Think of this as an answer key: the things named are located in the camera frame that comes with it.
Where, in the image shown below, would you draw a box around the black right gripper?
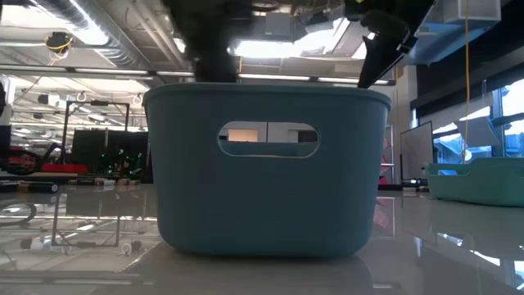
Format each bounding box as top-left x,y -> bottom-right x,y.
343,0 -> 436,89

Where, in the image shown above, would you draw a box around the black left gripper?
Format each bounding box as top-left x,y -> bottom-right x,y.
162,0 -> 255,83

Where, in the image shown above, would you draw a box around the mint green plastic bin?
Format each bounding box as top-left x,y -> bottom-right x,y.
424,157 -> 524,208

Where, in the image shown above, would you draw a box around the light blue ceiling panel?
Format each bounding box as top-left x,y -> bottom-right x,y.
408,0 -> 504,66

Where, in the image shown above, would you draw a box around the long ceiling light bar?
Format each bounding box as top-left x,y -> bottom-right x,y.
237,72 -> 396,87
0,64 -> 196,79

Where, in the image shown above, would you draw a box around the grey ceiling unit box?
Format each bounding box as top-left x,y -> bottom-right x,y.
264,11 -> 294,41

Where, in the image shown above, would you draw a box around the metal shelf rack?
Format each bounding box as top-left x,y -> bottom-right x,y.
379,124 -> 397,185

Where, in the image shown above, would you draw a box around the grey panel on stand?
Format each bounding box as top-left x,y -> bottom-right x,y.
399,120 -> 435,182

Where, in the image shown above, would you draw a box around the grey hanging panel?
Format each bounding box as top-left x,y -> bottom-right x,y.
453,116 -> 504,149

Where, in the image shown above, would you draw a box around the black screen panels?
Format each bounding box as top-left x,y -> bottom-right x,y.
71,129 -> 153,184

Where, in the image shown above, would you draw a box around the dark teal plastic bin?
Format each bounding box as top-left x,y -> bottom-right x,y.
142,82 -> 393,259

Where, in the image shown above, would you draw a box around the flat red box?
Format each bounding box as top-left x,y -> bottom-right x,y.
40,162 -> 89,175

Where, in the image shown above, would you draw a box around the red and black machine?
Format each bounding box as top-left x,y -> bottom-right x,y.
0,145 -> 42,176

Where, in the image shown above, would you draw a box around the yellow hanging cable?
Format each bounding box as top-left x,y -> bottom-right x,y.
463,0 -> 472,163

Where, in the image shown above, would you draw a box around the silver ventilation duct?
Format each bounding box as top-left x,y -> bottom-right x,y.
30,0 -> 160,70

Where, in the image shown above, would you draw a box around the black metal stand frame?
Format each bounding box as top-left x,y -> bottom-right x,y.
61,99 -> 131,181

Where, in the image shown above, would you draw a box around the black aluminium table frame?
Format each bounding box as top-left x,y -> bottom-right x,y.
0,174 -> 431,193

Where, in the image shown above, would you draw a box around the yellow black ceiling cord reel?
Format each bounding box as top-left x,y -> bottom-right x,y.
44,31 -> 75,55

